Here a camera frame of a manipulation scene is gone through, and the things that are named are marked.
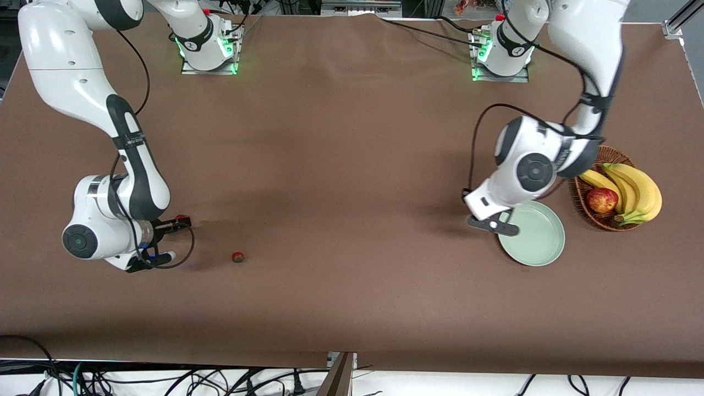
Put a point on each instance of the aluminium frame profile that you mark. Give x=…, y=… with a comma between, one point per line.
x=679, y=22

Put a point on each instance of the brown table cover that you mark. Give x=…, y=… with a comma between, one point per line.
x=352, y=165

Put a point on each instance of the red yellow apple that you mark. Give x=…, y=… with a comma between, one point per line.
x=602, y=201

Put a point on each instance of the yellow banana bunch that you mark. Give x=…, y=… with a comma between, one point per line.
x=641, y=192

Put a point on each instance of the colourful small items pile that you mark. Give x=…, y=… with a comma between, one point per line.
x=467, y=6

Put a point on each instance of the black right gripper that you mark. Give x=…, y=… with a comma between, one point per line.
x=160, y=226

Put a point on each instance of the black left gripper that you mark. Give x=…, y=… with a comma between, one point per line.
x=466, y=190

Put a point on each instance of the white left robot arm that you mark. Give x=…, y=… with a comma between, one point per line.
x=588, y=38

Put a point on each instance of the brown metal post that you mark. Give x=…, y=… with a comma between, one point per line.
x=338, y=379

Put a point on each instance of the brown wicker fruit basket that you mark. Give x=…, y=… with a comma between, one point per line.
x=602, y=223

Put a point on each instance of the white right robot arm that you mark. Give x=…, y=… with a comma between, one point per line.
x=60, y=55

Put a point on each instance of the grey metal box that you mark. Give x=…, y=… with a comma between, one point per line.
x=357, y=8

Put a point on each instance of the pale green round plate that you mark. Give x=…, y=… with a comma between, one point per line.
x=539, y=242

